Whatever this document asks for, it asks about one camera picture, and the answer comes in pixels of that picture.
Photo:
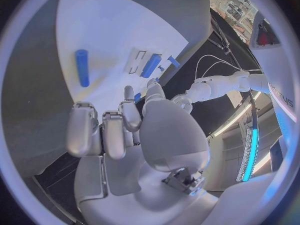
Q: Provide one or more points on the white task board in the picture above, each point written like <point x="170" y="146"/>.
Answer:
<point x="105" y="22"/>

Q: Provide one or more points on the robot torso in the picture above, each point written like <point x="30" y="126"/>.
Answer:
<point x="269" y="63"/>

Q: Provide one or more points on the glowing light bar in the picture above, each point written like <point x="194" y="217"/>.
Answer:
<point x="250" y="153"/>

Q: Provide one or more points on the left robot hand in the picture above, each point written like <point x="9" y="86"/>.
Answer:
<point x="182" y="102"/>

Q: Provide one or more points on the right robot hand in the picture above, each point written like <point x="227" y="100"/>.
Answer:
<point x="168" y="131"/>

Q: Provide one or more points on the workshop shelf rack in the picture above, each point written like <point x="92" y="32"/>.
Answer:
<point x="236" y="9"/>

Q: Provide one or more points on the long blue cylinder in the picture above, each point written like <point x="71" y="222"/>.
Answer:
<point x="82" y="67"/>

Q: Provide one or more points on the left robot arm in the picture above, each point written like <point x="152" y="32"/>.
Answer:
<point x="222" y="88"/>

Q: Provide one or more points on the blue plug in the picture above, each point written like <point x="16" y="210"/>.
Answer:
<point x="137" y="97"/>

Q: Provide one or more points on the small blue peg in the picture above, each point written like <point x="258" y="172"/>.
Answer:
<point x="161" y="68"/>

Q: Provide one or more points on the blue rectangular block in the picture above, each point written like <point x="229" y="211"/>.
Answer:
<point x="151" y="65"/>

